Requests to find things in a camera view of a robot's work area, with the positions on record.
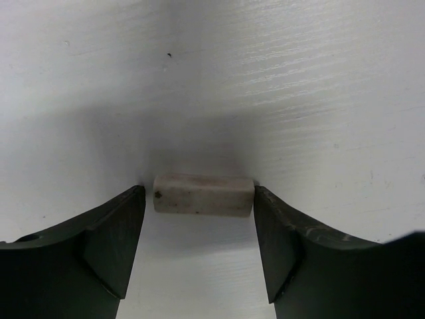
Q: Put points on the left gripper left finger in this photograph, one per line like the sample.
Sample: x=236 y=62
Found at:
x=79 y=268

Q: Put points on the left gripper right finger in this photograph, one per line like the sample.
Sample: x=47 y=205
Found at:
x=312 y=270

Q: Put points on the white eraser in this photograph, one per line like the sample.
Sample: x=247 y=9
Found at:
x=203 y=195

